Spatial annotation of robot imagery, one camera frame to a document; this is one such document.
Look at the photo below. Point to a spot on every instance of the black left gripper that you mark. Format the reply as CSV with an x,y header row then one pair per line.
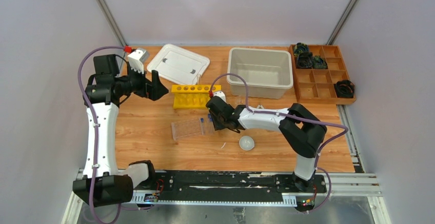
x,y
147,87

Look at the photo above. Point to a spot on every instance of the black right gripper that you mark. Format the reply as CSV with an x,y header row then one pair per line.
x,y
217,125

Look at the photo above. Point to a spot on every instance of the clear acrylic tube rack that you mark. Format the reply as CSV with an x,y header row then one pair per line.
x,y
185,128

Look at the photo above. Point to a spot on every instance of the small clear glass beaker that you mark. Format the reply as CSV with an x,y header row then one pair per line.
x,y
239,100

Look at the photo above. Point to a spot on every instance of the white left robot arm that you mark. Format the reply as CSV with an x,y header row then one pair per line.
x,y
102,183

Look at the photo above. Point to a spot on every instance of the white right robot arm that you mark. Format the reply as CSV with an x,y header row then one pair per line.
x,y
301,129

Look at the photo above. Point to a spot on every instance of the yellow test tube rack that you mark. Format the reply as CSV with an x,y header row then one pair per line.
x,y
192,96

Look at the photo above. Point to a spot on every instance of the white plastic bin lid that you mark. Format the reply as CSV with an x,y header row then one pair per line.
x,y
178,65

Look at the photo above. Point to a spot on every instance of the white plastic bin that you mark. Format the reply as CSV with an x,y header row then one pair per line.
x,y
268,73

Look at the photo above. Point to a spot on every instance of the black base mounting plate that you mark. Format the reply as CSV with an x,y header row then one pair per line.
x,y
222,187

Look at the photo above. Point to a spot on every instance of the wooden compartment tray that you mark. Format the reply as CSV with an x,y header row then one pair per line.
x,y
319,86

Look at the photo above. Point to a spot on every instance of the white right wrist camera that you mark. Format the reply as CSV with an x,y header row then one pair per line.
x,y
220,94

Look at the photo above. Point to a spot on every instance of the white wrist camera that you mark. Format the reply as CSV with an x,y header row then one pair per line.
x,y
137,59
220,94

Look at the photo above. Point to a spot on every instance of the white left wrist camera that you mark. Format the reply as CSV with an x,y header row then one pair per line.
x,y
137,59

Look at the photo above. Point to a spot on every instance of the dark green ring part top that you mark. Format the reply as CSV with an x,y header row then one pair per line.
x,y
300,48

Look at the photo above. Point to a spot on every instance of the dark green ring part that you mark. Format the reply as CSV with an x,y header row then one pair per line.
x,y
300,48
319,63

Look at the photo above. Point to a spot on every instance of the dark green ring part right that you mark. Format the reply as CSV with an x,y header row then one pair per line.
x,y
319,63

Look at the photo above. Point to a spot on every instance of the black ring part on tray edge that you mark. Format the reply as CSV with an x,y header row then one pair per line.
x,y
344,89

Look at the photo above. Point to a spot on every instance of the aluminium frame rail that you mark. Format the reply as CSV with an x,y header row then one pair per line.
x,y
350,198

